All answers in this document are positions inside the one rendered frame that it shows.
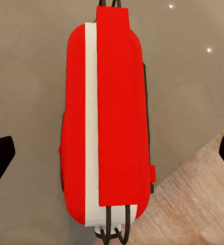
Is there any radio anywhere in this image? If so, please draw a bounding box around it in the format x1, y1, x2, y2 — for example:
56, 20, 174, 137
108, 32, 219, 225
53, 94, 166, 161
58, 0, 156, 245

